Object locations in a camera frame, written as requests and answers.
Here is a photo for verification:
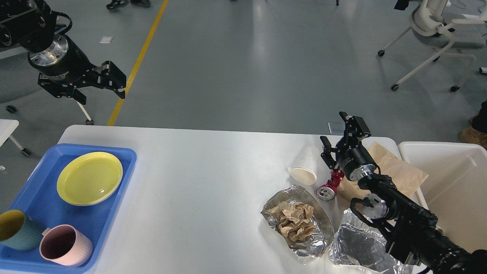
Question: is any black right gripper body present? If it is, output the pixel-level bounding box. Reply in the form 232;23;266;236
327;144;378;182

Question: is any yellow plastic plate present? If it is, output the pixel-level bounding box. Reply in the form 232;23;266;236
56;151;124;194

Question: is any grey office chair left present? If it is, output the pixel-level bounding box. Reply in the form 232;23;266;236
1;47;88;125

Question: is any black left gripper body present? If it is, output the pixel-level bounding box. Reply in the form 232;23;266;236
28;34;95;98

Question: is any crumpled brown paper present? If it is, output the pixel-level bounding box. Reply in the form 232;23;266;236
265;201;316;243

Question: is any crushed red soda can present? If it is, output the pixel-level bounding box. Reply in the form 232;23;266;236
315;169;344;202

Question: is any crumpled aluminium foil sheet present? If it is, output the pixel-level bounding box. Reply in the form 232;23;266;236
328;209;413;274

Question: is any brown paper bag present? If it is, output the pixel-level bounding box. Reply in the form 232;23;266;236
337;142;428;201

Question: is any blue plastic tray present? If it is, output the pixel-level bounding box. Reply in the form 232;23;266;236
0;143;137;274

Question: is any foil tray with paper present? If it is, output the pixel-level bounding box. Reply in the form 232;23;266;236
261;185;334;264

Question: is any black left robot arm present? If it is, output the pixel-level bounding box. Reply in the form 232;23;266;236
1;0;127;105

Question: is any pink ribbed mug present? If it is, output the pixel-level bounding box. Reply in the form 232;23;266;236
39;224;93;267

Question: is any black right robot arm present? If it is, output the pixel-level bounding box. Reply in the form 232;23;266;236
320;112;487;274

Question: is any white paper cup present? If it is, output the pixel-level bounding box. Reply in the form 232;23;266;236
288;146;320;185

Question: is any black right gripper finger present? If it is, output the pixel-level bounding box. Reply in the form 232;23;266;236
339;112;372;147
320;135;337;168

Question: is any beige plastic bin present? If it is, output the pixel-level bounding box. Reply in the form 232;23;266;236
398;142;487;252

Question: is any teal yellow mug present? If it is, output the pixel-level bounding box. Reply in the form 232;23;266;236
0;209;46;251

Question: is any person in khaki trousers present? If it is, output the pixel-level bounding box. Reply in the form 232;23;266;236
106;0;151;11

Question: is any white side table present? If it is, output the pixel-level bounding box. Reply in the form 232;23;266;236
0;119;32;157

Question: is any white office chair right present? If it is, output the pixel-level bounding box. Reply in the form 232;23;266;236
377;0;486;92

